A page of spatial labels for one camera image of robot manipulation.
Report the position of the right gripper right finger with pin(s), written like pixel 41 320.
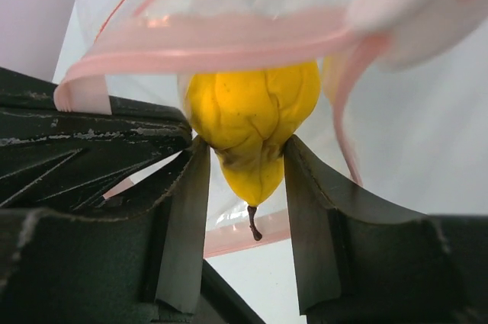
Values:
pixel 361 259

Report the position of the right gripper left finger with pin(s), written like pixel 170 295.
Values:
pixel 138 260

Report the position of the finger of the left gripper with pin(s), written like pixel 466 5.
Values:
pixel 67 161

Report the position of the yellow pear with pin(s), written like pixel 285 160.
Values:
pixel 246 118

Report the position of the pink dotted zip bag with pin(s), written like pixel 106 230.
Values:
pixel 402 108

